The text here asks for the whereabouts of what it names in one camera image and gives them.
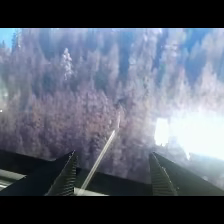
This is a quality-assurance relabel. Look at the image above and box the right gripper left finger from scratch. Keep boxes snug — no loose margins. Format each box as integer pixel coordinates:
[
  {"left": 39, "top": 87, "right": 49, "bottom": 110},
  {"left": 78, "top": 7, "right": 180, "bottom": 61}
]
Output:
[{"left": 0, "top": 150, "right": 79, "bottom": 197}]

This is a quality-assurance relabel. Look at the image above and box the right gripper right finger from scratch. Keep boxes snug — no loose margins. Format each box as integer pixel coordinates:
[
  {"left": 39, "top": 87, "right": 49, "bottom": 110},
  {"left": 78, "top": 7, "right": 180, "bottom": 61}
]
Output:
[{"left": 148, "top": 152, "right": 224, "bottom": 197}]

